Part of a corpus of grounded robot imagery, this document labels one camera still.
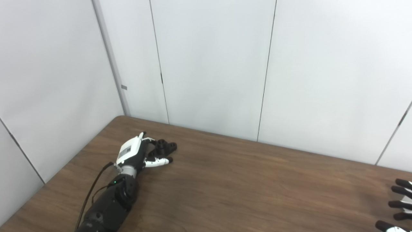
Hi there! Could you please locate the grey wall corner strip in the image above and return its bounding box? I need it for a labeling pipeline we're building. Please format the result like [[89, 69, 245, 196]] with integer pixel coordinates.
[[92, 0, 132, 116]]

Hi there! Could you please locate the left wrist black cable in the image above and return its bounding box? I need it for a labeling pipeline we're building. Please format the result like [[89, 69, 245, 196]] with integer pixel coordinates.
[[75, 162, 115, 232]]

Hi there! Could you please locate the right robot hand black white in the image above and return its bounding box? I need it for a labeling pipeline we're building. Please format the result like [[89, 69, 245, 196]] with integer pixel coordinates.
[[375, 178, 412, 232]]

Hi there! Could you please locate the black flanged holder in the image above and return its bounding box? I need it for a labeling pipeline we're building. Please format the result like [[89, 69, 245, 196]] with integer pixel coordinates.
[[149, 139, 177, 158]]

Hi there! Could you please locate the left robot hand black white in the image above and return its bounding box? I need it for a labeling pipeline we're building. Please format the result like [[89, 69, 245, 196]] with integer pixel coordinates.
[[115, 131, 173, 171]]

